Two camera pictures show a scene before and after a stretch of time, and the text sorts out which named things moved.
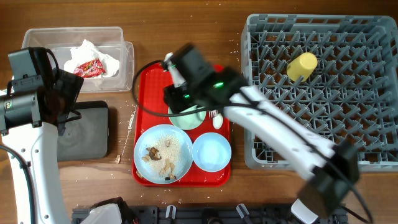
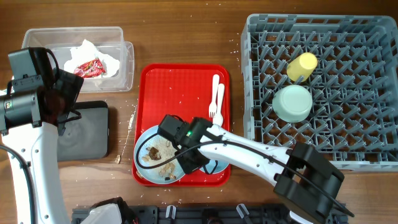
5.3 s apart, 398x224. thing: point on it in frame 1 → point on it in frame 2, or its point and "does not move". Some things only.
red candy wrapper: [90, 70] does not move
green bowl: [188, 121] → [292, 103]
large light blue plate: [163, 154] does not move
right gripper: [178, 99] → [188, 166]
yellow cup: [303, 65] does not move
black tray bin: [87, 137] does not move
